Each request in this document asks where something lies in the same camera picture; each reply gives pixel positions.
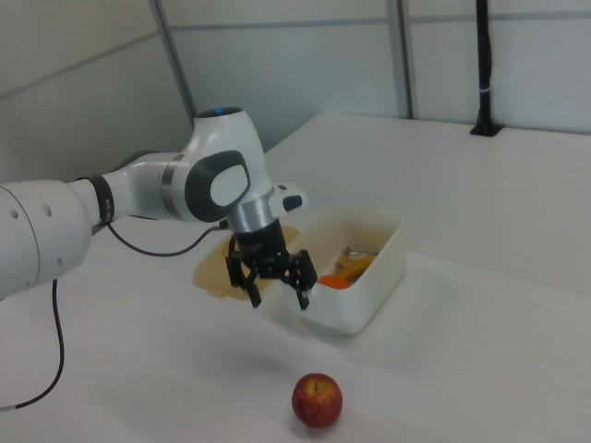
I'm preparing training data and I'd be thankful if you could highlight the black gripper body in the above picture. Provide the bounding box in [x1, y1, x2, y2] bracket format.
[229, 219, 297, 280]

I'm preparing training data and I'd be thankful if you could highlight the orange toy fruit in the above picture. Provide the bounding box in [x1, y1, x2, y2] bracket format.
[317, 274, 352, 291]

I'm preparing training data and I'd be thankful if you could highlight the red toy apple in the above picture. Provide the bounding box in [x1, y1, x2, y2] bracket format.
[291, 372, 344, 428]

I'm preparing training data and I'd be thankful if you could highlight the white plastic container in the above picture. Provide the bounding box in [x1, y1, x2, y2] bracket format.
[267, 203, 406, 338]

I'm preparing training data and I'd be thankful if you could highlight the tan plastic lid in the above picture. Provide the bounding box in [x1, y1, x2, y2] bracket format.
[192, 224, 300, 301]

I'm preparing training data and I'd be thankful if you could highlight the yellow and grey toy tool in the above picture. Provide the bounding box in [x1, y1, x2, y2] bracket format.
[332, 246, 382, 282]

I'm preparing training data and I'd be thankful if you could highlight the black pole with base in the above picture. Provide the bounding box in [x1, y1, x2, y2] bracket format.
[469, 0, 504, 138]

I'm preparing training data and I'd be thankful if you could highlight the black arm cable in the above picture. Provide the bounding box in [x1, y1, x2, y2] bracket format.
[0, 220, 230, 412]

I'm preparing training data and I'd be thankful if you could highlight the grey partition post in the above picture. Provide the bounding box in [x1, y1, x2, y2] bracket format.
[149, 0, 196, 131]
[395, 0, 416, 120]

